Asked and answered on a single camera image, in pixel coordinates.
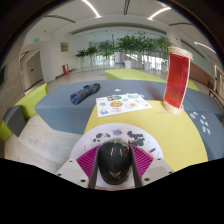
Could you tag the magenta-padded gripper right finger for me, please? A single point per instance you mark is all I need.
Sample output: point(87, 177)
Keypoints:
point(156, 168)

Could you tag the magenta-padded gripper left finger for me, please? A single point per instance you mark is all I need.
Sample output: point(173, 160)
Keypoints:
point(73, 171)

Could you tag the black computer mouse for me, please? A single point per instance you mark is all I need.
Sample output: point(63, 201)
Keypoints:
point(115, 163)

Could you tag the round white printed mouse pad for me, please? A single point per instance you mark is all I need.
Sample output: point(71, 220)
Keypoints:
point(88, 140)

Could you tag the large grey upholstered seat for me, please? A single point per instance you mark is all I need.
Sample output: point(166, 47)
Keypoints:
point(66, 113)

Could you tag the small stickers group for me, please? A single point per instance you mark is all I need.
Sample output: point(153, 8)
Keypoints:
point(202, 122)

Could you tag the white sticker sheet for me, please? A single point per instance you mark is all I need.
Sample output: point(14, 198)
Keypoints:
point(123, 105)

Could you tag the small dark grey pouf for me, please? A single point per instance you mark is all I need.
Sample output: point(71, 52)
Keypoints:
point(15, 120)

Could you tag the lime green bench seat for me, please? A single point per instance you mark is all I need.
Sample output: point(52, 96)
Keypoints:
point(33, 98)

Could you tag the lime green upholstered seat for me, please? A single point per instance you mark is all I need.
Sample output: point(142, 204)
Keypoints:
point(133, 75)
point(193, 85)

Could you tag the dark wooden chair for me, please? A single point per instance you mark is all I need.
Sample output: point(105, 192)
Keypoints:
point(217, 98)

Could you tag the red fire extinguisher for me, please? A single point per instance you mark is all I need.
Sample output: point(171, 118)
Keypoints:
point(65, 69)

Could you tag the brown wooden counter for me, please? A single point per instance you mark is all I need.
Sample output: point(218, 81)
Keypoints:
point(201, 73)

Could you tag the potted green plants row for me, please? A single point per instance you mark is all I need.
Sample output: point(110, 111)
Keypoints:
point(133, 45)

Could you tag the green exit sign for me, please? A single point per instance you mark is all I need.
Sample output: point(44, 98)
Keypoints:
point(36, 40)

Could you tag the ceiling strip lights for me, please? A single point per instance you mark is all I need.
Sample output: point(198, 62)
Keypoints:
point(90, 8)

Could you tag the dark wall screen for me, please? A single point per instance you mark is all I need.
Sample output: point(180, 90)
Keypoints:
point(2, 76)

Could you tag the brown wall plaque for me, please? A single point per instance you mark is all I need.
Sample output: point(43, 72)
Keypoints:
point(64, 47)

